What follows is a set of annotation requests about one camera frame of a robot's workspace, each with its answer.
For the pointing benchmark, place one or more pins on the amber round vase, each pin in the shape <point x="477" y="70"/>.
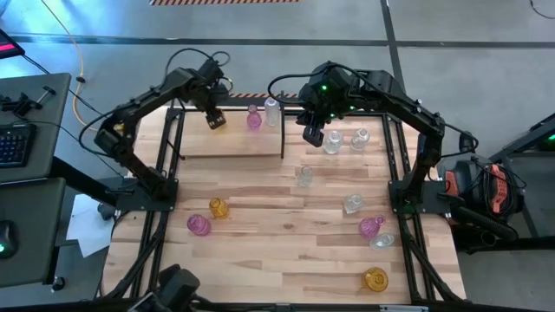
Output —
<point x="375" y="280"/>

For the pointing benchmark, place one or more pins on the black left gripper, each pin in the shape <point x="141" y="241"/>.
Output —
<point x="212" y="97"/>

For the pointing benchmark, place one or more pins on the wooden shelf black frame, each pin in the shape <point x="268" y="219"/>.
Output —
<point x="234" y="143"/>

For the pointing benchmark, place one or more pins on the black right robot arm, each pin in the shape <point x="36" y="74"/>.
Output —
<point x="403" y="104"/>

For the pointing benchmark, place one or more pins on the clear textured jar vase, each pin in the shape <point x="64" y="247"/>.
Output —
<point x="332" y="144"/>

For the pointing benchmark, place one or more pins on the clear ribbed jar vase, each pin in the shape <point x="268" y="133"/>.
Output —
<point x="360" y="141"/>

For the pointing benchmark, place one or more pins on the clear faceted vase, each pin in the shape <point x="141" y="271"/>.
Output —
<point x="305" y="177"/>

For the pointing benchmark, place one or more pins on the clear square diamond-cut vase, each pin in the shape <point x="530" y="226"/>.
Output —
<point x="353" y="204"/>

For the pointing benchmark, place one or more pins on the white paper sheet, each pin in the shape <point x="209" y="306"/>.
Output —
<point x="86" y="229"/>

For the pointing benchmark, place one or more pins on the grey desk panel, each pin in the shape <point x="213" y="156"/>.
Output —
<point x="50" y="138"/>
<point x="37" y="216"/>

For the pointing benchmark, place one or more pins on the tall clear textured vase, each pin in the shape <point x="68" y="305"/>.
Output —
<point x="272" y="115"/>

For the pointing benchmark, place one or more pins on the black orange shop vacuum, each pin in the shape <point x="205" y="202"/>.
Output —
<point x="474" y="182"/>

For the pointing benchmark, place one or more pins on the pink round fluted vase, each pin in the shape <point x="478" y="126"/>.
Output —
<point x="368" y="229"/>

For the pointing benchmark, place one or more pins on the pink ringed bottle vase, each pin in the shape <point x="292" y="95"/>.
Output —
<point x="198" y="225"/>

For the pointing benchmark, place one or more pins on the black metal stand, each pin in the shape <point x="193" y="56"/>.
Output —
<point x="539" y="132"/>

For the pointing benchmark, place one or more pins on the black desk clamp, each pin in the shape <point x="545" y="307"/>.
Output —
<point x="21" y="104"/>

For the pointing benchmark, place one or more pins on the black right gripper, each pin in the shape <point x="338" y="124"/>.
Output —
<point x="323" y="113"/>

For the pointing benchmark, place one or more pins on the black keyboard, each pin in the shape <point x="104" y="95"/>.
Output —
<point x="15" y="145"/>

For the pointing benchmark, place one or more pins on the large amber ribbed vase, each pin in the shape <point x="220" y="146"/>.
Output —
<point x="219" y="209"/>

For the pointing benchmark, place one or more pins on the clear round vase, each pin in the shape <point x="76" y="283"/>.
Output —
<point x="381" y="242"/>

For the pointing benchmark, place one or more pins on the white metal bracket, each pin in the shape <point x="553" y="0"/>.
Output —
<point x="403" y="309"/>

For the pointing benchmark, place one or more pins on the black computer mouse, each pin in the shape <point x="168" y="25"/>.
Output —
<point x="6" y="240"/>

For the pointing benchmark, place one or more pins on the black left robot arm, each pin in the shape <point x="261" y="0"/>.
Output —
<point x="130" y="117"/>

